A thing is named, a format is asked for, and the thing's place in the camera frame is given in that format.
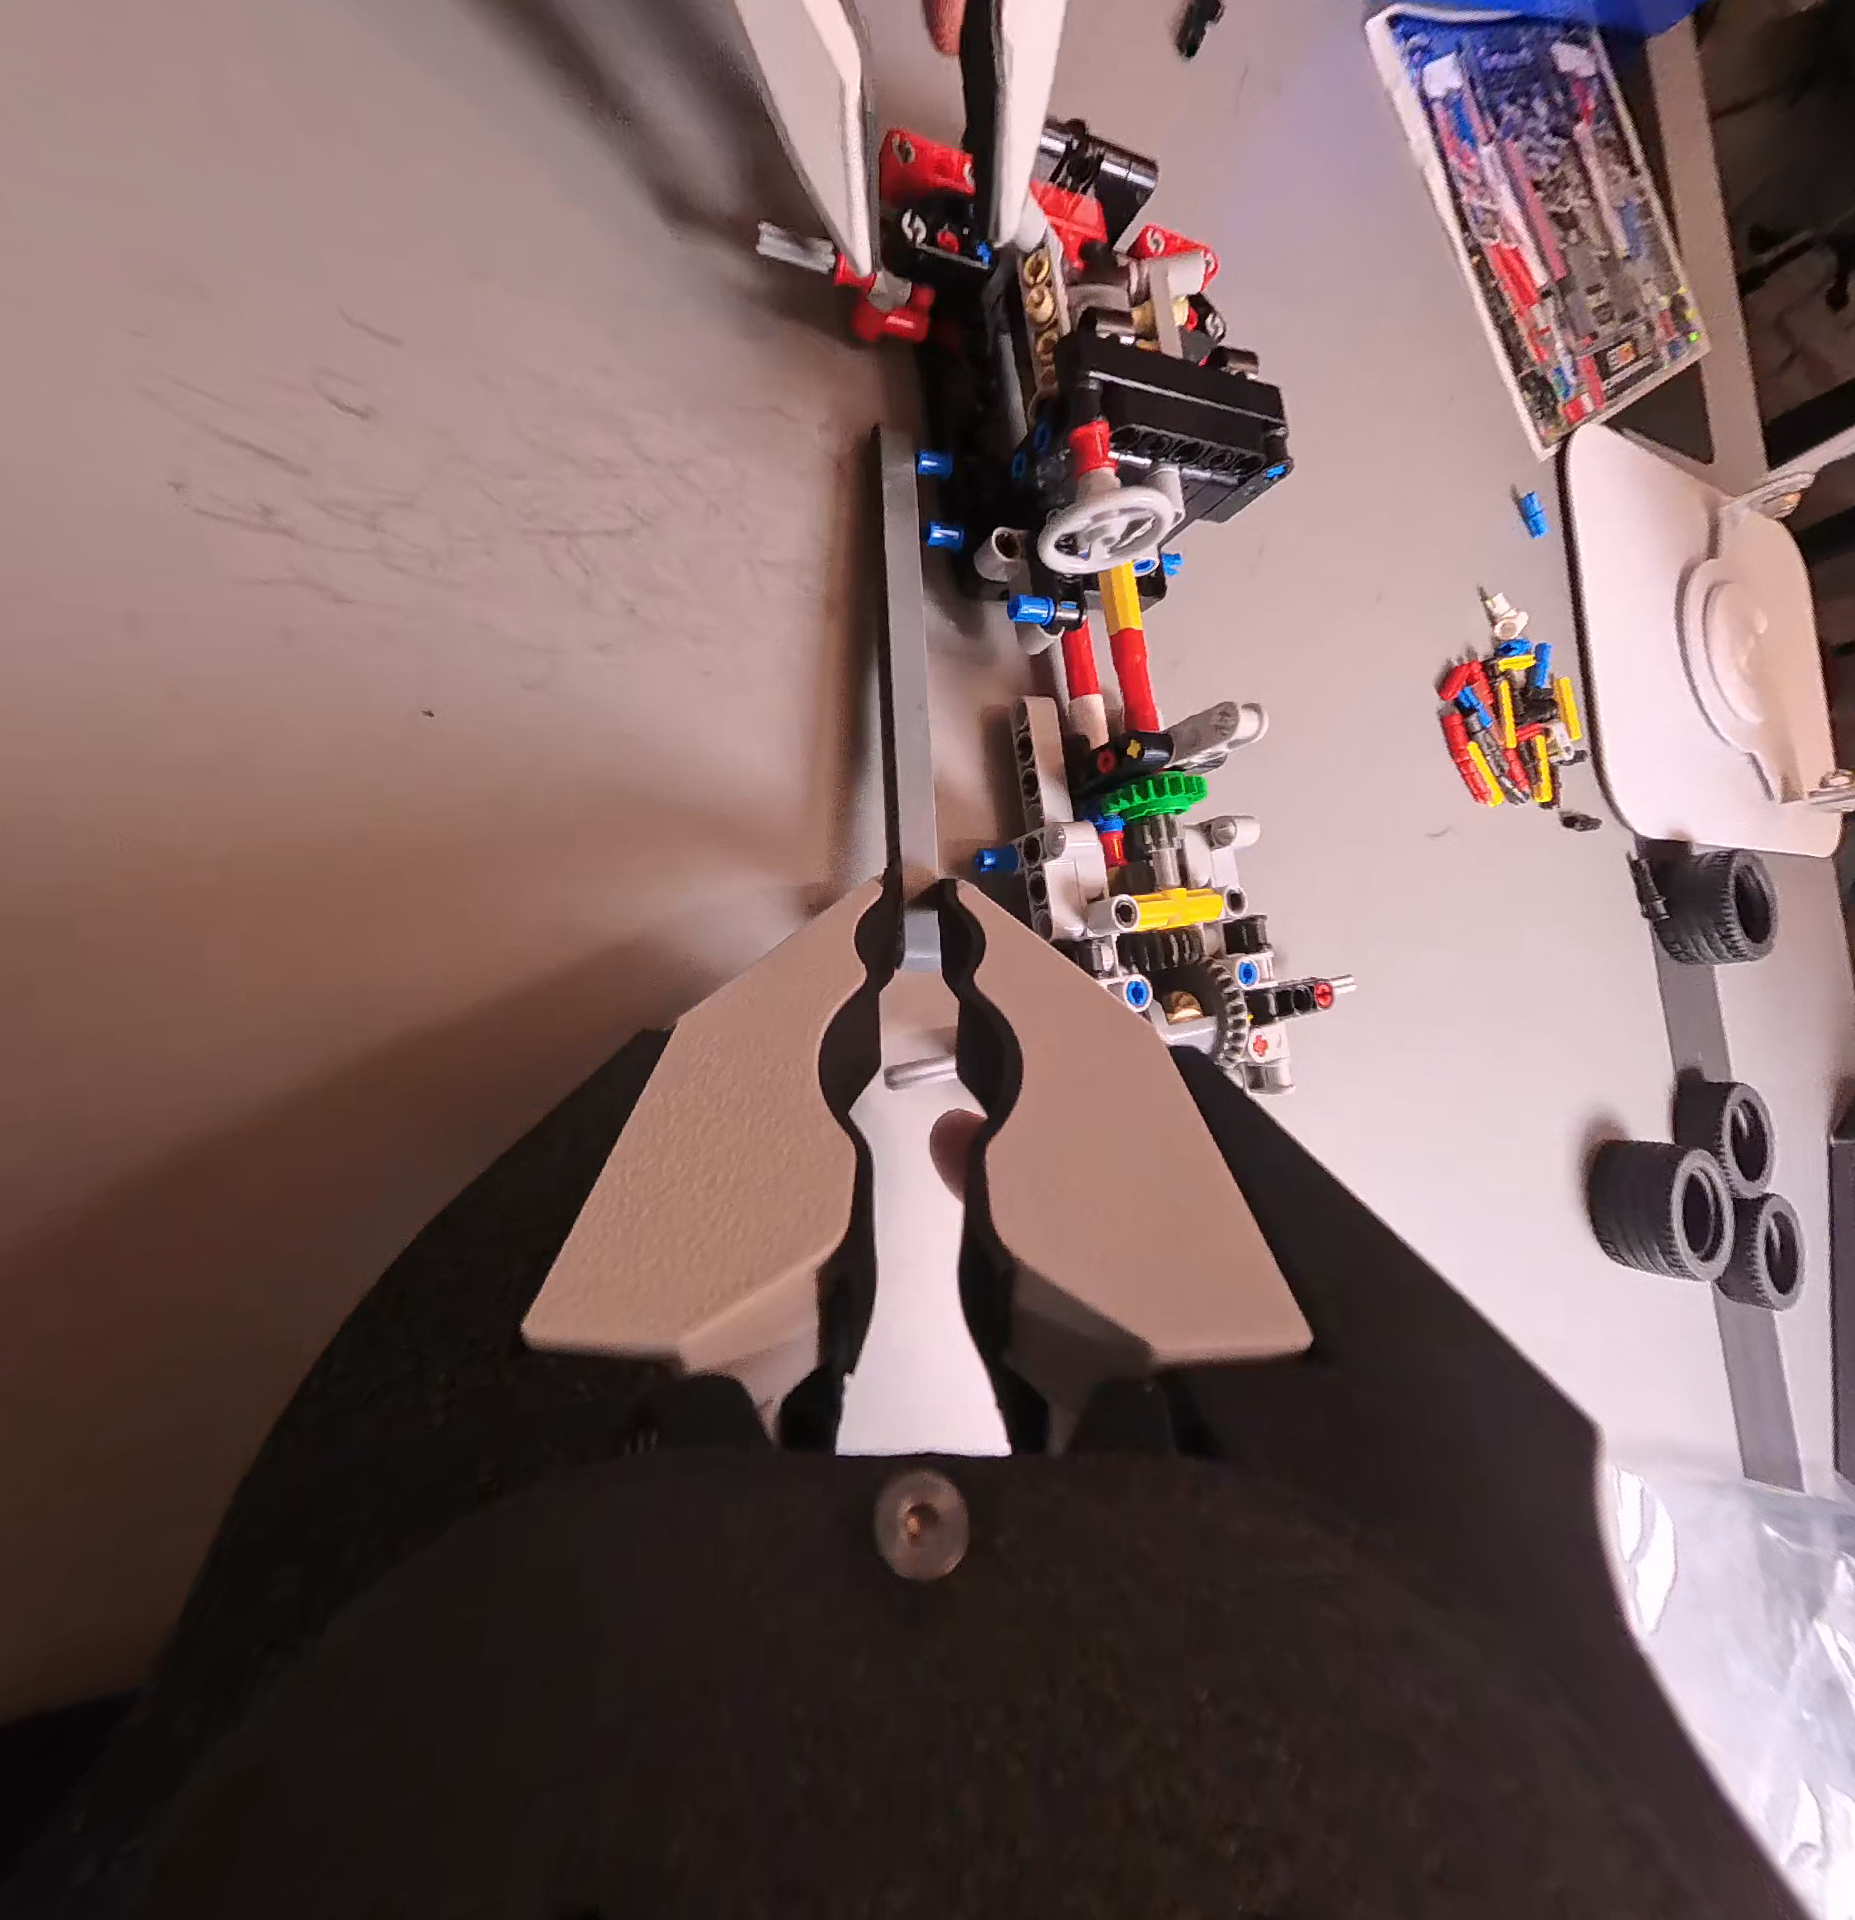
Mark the long grey lego panel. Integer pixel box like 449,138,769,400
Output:
867,423,965,982

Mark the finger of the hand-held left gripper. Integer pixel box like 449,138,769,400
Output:
732,0,888,286
957,0,1074,260

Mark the black lego tyre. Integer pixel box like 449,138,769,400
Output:
1649,846,1779,965
1675,1079,1776,1199
1588,1139,1735,1279
1714,1193,1808,1309

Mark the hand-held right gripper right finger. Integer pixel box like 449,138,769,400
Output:
914,876,1315,1455

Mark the lego car chassis assembly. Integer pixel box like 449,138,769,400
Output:
757,117,1357,1097

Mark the blue container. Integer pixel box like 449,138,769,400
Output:
1384,0,1656,46

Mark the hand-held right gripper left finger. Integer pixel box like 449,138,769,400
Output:
520,876,916,1455

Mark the pile of small lego pins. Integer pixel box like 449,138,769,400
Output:
1437,635,1596,812

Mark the clear plastic bag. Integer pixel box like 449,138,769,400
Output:
1595,1463,1855,1920

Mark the white rounded tray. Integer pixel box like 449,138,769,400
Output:
1558,423,1855,860

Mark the colourful lego instruction booklet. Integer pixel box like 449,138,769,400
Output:
1363,6,1717,460

